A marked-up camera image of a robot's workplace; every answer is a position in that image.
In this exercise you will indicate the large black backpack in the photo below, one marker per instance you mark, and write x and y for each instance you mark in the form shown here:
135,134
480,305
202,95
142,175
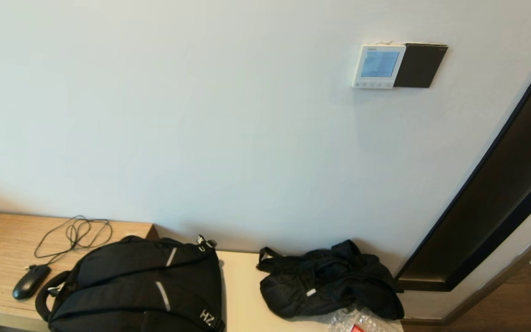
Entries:
132,276

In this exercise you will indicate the light wooden desk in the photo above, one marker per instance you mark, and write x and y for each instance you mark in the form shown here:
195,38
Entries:
2,244

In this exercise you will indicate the small crumpled black bag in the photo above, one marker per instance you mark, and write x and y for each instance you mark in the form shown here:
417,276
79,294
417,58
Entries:
321,281

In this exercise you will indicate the clear plastic bottle red label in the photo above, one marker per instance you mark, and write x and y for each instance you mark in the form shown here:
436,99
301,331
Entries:
353,323

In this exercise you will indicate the dark brown wall switch plate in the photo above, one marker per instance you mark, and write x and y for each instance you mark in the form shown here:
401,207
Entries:
422,64

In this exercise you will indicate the cream low bench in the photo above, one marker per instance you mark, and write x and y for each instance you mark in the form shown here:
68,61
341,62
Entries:
242,295

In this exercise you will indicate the white wall thermostat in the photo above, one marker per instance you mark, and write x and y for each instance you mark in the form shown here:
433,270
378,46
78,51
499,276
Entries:
378,64

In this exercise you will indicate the black computer mouse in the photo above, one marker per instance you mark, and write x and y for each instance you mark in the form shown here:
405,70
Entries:
30,282

